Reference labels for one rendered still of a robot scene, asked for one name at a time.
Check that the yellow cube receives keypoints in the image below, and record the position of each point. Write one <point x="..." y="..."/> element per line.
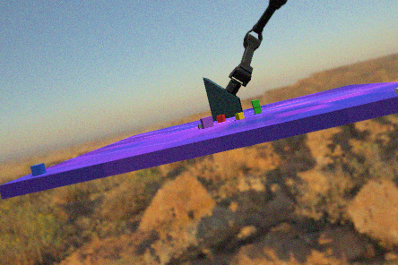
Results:
<point x="239" y="116"/>

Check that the small blue block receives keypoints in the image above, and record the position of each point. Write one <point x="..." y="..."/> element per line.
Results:
<point x="38" y="169"/>

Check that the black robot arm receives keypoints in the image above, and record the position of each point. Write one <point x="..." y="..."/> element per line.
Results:
<point x="244" y="70"/>

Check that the red block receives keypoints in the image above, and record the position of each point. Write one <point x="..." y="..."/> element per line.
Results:
<point x="220" y="118"/>

